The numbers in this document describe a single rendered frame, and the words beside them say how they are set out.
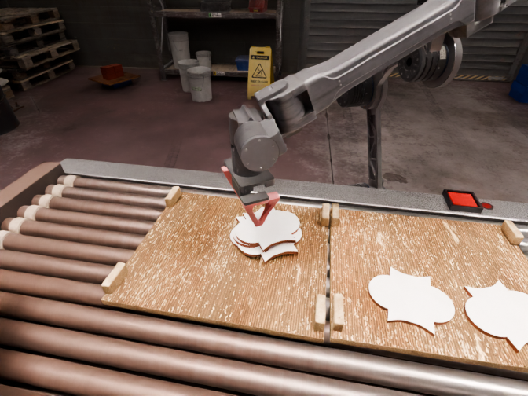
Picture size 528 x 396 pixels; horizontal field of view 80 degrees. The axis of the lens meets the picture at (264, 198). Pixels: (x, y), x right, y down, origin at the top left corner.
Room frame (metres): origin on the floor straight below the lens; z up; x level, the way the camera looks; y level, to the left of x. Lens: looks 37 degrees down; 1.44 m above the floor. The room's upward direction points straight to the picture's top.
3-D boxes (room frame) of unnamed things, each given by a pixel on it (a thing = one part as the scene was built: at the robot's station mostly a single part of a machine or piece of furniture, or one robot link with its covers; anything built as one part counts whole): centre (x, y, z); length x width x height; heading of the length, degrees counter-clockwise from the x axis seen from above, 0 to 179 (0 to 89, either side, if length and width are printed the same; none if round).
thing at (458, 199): (0.67, -0.53, 0.92); 0.06 x 0.06 x 0.01; 80
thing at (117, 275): (0.39, 0.29, 0.95); 0.06 x 0.02 x 0.03; 169
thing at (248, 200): (0.46, 0.02, 1.08); 0.07 x 0.07 x 0.09; 22
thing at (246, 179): (0.49, 0.03, 1.15); 0.10 x 0.07 x 0.07; 22
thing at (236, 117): (0.49, 0.03, 1.21); 0.07 x 0.06 x 0.07; 14
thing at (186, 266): (0.48, 0.07, 0.93); 0.41 x 0.35 x 0.02; 79
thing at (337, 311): (0.32, -0.13, 0.95); 0.06 x 0.02 x 0.03; 171
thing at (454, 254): (0.42, -0.34, 0.93); 0.41 x 0.35 x 0.02; 81
